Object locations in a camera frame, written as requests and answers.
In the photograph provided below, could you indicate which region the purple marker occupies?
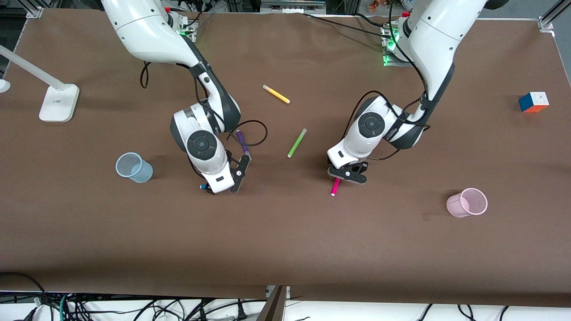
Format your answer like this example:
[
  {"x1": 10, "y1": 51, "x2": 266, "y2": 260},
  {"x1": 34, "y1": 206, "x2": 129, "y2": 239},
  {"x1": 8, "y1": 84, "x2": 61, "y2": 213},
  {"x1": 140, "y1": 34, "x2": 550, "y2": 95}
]
[{"x1": 236, "y1": 130, "x2": 252, "y2": 162}]

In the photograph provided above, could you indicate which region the green marker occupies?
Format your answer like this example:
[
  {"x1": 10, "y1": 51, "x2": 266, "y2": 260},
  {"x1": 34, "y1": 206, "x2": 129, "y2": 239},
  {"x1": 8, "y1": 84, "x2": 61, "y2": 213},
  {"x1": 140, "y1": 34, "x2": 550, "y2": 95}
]
[{"x1": 287, "y1": 128, "x2": 308, "y2": 158}]

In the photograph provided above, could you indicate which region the translucent blue plastic cup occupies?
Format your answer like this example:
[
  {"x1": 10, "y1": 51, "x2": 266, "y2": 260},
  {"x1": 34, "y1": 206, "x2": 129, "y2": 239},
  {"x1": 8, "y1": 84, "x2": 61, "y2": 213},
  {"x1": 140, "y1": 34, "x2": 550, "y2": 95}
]
[{"x1": 116, "y1": 152, "x2": 154, "y2": 184}]

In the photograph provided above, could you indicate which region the yellow marker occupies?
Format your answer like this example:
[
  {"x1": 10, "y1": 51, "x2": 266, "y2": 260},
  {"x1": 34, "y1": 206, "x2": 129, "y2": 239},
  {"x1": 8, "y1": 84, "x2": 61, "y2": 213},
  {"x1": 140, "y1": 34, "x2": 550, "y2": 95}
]
[{"x1": 262, "y1": 84, "x2": 291, "y2": 104}]

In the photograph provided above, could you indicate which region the translucent pink plastic cup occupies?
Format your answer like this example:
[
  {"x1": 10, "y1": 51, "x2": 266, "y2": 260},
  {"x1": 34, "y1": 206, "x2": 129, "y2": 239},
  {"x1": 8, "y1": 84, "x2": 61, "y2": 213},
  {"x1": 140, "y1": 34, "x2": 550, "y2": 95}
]
[{"x1": 447, "y1": 188, "x2": 488, "y2": 218}]

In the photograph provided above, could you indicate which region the brown table leg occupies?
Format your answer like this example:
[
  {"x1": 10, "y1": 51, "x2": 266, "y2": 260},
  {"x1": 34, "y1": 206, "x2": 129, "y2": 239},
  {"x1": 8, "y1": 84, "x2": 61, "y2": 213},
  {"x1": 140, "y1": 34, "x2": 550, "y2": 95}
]
[{"x1": 255, "y1": 285, "x2": 290, "y2": 321}]

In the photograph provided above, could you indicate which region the grey background device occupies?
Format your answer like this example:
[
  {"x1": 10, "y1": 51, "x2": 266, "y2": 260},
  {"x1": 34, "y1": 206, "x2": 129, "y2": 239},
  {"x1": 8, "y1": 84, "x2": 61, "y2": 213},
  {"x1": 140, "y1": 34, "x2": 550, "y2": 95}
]
[{"x1": 260, "y1": 0, "x2": 327, "y2": 14}]

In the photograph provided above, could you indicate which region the white desk lamp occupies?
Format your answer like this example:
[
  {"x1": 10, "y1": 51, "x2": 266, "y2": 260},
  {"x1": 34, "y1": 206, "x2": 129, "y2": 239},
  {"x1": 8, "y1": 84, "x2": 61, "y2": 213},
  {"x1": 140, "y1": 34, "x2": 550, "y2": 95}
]
[{"x1": 0, "y1": 45, "x2": 80, "y2": 123}]

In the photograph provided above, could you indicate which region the colourful puzzle cube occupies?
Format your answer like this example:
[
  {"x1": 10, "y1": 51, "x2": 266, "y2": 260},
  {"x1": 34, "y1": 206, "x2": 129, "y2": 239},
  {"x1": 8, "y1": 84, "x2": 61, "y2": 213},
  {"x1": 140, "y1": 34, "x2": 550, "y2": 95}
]
[{"x1": 518, "y1": 91, "x2": 550, "y2": 113}]

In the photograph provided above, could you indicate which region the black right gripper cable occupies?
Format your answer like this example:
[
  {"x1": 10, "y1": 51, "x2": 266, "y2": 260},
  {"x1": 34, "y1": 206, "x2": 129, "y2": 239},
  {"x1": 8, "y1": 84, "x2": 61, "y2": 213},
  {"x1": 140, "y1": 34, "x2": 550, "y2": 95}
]
[{"x1": 140, "y1": 62, "x2": 269, "y2": 148}]

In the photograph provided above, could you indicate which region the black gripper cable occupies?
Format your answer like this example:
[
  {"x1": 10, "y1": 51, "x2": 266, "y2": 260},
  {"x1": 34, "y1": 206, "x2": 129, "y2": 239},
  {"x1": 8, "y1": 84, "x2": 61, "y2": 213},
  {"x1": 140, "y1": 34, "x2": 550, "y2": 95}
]
[
  {"x1": 140, "y1": 62, "x2": 269, "y2": 148},
  {"x1": 341, "y1": 0, "x2": 432, "y2": 161}
]

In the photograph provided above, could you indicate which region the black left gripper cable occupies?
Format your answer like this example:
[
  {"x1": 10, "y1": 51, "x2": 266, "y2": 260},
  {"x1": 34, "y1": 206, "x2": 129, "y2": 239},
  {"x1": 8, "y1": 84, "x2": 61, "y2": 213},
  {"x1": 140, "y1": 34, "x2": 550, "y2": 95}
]
[{"x1": 341, "y1": 0, "x2": 432, "y2": 161}]

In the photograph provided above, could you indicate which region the long black table cable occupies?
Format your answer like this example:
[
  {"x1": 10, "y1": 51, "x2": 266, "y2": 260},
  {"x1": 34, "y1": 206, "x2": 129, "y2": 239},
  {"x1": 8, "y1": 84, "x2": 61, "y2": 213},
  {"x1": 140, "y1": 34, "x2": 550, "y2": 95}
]
[{"x1": 303, "y1": 12, "x2": 393, "y2": 39}]

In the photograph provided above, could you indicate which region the short black table cable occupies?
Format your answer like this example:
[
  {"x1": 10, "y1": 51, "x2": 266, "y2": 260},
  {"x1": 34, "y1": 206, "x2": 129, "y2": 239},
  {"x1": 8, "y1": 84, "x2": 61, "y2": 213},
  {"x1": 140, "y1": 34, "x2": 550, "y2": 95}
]
[{"x1": 352, "y1": 12, "x2": 389, "y2": 28}]

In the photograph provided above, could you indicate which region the black curved floor cable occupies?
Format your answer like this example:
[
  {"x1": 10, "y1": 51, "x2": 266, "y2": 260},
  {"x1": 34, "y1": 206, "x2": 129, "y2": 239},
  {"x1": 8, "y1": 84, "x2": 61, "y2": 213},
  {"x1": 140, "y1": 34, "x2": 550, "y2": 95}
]
[{"x1": 0, "y1": 272, "x2": 46, "y2": 308}]

